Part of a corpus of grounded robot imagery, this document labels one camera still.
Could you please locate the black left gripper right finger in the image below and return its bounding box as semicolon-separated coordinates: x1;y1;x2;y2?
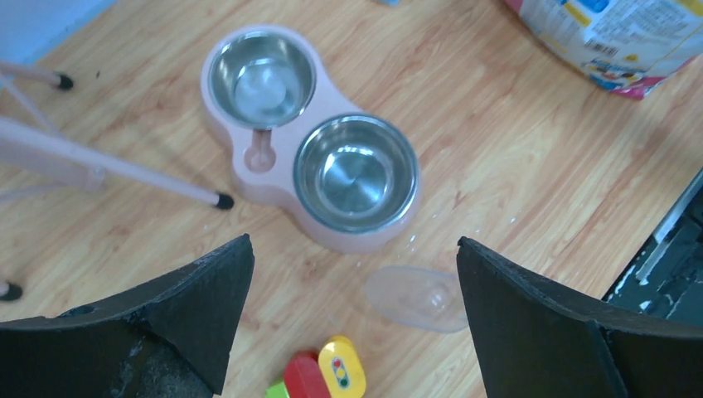
457;237;702;397

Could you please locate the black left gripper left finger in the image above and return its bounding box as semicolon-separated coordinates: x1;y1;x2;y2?
1;235;255;397

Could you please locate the clear plastic food scoop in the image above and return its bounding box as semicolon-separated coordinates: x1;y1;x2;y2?
365;265;468;334

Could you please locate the cat food bag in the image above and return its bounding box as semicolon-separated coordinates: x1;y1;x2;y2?
507;0;702;100

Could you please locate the green toy block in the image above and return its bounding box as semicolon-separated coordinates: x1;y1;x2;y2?
264;381;289;398

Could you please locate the red toy block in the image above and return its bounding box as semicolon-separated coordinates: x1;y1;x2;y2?
283;352;331;398

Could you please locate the yellow traffic light block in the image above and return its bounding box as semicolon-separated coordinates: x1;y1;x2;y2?
318;335;366;398

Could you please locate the pink double bowl feeder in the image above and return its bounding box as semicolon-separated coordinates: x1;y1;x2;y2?
200;25;422;254

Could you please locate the pink music stand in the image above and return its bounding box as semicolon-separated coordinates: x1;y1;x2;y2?
0;59;235;303

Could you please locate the steel bowl near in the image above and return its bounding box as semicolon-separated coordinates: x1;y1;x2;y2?
293;113;420;234

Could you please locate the steel bowl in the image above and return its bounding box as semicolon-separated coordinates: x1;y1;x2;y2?
293;113;420;234
206;30;316;129

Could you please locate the steel bowl far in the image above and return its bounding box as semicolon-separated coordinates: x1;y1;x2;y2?
206;30;316;129

